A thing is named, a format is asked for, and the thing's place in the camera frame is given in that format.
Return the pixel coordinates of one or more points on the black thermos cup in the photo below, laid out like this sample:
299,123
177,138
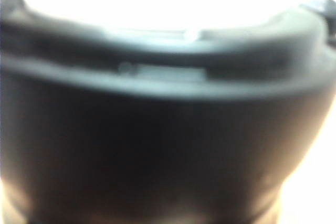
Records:
162,142

